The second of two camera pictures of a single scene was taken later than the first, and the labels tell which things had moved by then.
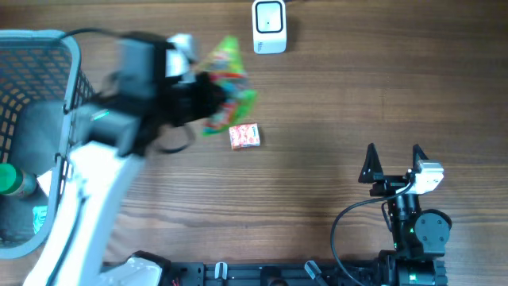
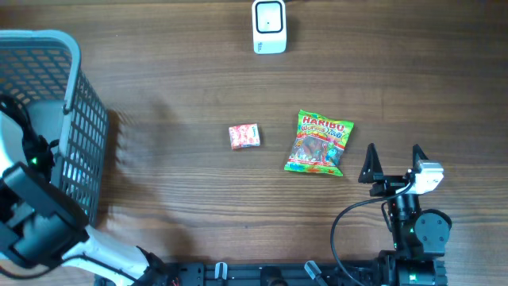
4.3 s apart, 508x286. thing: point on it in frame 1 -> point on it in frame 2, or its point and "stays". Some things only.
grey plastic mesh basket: x=36 y=66 stays
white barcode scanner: x=269 y=24 stays
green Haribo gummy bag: x=225 y=63 -> x=319 y=144
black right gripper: x=373 y=172 stays
